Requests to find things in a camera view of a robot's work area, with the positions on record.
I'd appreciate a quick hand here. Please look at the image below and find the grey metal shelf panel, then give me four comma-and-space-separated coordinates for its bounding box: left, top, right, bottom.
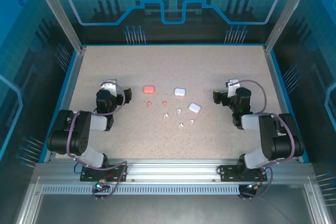
15, 176, 326, 224

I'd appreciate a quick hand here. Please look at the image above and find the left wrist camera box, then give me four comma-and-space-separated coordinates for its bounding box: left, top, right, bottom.
100, 79, 118, 95

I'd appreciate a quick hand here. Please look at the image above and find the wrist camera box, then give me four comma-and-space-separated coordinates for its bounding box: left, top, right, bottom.
100, 79, 118, 95
227, 78, 241, 98

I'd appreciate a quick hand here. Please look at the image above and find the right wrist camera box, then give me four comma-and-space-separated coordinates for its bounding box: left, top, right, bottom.
227, 78, 241, 98

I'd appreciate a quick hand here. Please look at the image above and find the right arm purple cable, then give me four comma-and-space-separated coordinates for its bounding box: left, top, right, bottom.
236, 79, 296, 201

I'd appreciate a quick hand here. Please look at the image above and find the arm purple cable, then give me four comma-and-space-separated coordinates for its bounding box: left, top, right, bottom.
236, 79, 296, 201
67, 82, 129, 201

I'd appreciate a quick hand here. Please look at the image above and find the aluminium table side rail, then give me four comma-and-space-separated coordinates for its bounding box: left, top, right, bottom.
39, 46, 88, 163

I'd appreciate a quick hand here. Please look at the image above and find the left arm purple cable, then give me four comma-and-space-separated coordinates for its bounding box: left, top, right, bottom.
67, 82, 129, 201

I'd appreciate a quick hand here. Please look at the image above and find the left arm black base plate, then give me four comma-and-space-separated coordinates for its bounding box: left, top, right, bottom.
80, 165, 129, 183

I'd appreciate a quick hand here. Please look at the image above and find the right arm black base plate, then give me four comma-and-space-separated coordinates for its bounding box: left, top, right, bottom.
219, 165, 268, 183

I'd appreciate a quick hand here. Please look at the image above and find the aluminium mounting rail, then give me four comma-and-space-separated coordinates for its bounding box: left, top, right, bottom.
34, 157, 314, 183

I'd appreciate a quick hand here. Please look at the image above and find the slotted grey cable duct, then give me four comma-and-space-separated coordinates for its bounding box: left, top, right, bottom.
41, 185, 242, 196

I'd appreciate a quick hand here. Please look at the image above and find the aluminium frame post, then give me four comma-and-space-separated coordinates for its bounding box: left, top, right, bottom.
29, 0, 88, 53
263, 0, 318, 53

